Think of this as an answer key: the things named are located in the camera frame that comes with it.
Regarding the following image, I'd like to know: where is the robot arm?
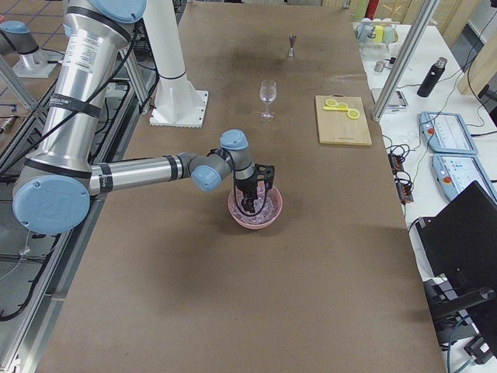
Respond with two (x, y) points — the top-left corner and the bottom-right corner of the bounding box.
(1, 20), (57, 78)
(12, 1), (260, 235)

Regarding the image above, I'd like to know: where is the wooden cutting board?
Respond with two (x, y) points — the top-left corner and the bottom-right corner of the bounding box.
(315, 96), (372, 146)

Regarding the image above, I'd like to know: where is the lemon slice far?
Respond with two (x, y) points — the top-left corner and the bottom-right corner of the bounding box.
(347, 109), (360, 119)

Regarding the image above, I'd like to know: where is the lemon slice middle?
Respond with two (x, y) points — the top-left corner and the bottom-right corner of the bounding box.
(336, 102), (349, 110)

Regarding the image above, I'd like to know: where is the blue teach pendant near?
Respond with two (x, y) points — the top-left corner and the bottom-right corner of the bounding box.
(431, 153), (496, 201)

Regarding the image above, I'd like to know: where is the aluminium frame post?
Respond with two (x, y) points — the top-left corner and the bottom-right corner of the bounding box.
(371, 0), (440, 122)

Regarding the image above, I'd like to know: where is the clear wine glass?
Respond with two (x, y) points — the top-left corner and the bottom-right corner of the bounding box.
(259, 79), (277, 121)

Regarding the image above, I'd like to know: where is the steel double jigger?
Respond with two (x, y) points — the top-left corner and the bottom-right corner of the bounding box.
(288, 34), (297, 58)

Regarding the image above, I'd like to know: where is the pile of clear ice cubes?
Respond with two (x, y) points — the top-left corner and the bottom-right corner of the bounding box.
(231, 186), (281, 225)

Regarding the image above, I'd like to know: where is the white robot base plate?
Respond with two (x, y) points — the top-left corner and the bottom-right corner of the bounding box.
(144, 1), (209, 128)

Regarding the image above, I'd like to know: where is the black monitor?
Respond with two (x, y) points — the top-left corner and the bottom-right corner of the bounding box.
(416, 181), (496, 350)

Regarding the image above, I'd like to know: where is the blue teach pendant far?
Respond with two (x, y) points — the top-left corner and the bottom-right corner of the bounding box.
(419, 111), (478, 155)

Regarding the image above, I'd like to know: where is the pink bowl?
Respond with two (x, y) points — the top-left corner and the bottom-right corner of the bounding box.
(227, 184), (284, 230)

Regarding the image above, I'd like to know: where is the black water bottle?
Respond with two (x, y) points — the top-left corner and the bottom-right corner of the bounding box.
(416, 57), (447, 98)

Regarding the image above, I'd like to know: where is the blue teach pendant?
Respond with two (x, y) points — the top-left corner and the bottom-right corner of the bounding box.
(419, 111), (478, 155)
(431, 153), (496, 201)

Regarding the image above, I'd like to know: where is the steel cup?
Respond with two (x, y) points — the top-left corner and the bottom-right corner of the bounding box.
(374, 61), (386, 74)

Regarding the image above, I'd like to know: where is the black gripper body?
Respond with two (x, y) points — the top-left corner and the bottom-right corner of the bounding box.
(235, 176), (259, 200)

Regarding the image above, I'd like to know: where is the white kitchen scale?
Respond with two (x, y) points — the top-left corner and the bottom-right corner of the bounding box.
(371, 89), (408, 114)

